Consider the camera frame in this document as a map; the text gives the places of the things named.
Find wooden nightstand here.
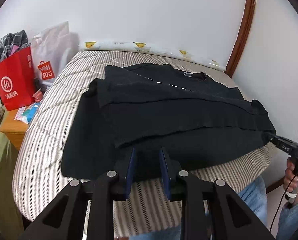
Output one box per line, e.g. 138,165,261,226
0,104,42,152

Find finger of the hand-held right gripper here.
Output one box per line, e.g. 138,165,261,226
263,131,281,147

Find red paper bag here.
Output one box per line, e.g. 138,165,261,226
0,46,39,112

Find blue white packet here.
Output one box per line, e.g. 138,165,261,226
15,102,41,125

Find brown wooden door frame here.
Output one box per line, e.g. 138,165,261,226
225,0,258,77

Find blue jeans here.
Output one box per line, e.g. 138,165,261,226
129,177,298,240

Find plaid cloth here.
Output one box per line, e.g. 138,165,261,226
0,29,31,65

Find black sweatshirt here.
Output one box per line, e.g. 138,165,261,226
61,64,277,184

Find white duck-print roll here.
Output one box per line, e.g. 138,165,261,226
78,40,227,72

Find white plastic bag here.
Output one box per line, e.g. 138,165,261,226
31,21,79,87

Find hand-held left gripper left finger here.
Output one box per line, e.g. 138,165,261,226
19,146,136,240

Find green bed sheet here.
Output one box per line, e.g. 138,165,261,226
0,130,24,230

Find person's right hand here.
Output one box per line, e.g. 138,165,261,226
283,158,298,207

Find black cable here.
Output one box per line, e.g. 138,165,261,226
269,175,296,233

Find striped mattress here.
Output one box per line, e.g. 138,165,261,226
12,51,275,238

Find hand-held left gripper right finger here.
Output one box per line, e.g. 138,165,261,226
159,146,276,240

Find brown wooden baseboard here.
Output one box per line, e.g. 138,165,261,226
265,176,288,194

